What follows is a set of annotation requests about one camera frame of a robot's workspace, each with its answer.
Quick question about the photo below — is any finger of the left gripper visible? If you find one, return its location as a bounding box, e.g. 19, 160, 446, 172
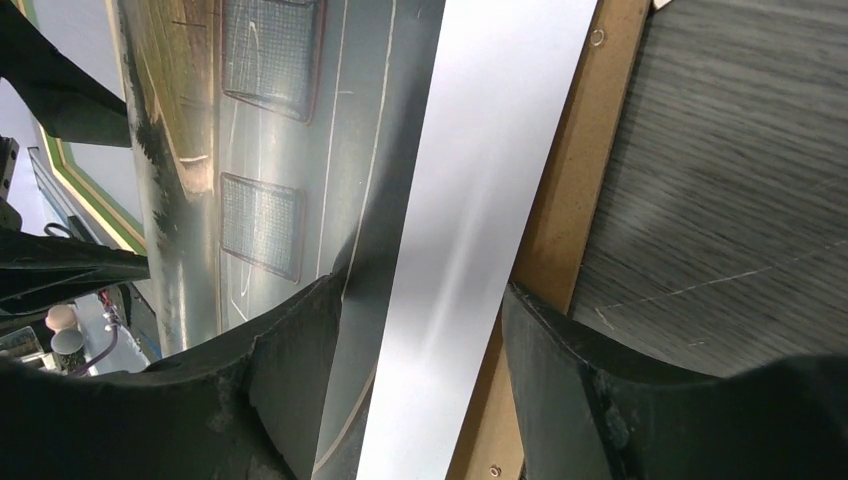
1, 229, 150, 321
1, 1, 131, 148

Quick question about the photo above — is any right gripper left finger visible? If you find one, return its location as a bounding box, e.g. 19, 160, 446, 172
1, 273, 344, 479

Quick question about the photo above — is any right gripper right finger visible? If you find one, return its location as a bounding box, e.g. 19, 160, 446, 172
501, 283, 847, 479

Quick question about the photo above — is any wooden picture frame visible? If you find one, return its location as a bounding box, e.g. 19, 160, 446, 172
13, 1, 146, 255

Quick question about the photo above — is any landscape photo print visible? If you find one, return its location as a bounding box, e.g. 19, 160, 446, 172
113, 1, 597, 479

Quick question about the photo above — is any brown backing board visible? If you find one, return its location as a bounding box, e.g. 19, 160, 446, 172
447, 0, 653, 479

